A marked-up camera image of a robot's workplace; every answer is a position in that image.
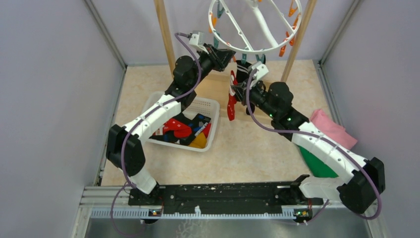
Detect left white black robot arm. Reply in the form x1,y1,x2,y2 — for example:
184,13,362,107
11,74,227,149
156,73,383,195
105,44,235,205

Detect red Santa snowflake sock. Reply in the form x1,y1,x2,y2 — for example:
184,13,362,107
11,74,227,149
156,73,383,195
227,70,237,121

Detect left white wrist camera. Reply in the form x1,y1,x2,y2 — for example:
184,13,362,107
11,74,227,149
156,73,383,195
188,30,209,54

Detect wooden hanger stand frame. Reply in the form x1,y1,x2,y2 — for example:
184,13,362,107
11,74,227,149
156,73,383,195
154,0,317,106

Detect white plastic laundry basket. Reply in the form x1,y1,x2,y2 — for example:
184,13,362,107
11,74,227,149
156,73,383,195
146,97,220,152

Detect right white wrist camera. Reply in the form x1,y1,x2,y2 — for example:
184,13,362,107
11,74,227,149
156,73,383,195
248,61,269,81

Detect black sock blue squares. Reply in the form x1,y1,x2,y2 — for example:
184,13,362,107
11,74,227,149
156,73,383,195
184,114,211,138

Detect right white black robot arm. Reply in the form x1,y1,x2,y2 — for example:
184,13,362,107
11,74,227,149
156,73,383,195
229,80,385,220

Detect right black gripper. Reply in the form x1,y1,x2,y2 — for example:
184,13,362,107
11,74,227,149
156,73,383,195
231,77,277,119

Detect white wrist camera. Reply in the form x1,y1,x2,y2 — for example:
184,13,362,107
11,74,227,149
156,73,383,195
248,61,269,81
188,30,209,54

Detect green cloth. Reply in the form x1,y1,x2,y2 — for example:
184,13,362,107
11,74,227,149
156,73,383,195
298,146,338,178

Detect yellow sock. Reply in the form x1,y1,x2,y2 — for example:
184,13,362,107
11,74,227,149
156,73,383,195
189,133,207,149

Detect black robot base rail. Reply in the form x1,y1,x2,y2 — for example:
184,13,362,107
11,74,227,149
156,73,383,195
128,181,324,215

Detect pink cloth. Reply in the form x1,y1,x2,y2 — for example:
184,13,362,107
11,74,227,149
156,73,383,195
310,109,358,150

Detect round white clip hanger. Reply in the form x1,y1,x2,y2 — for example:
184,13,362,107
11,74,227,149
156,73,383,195
208,0,304,58

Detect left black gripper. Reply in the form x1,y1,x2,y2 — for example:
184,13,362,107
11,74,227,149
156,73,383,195
189,43,235,89

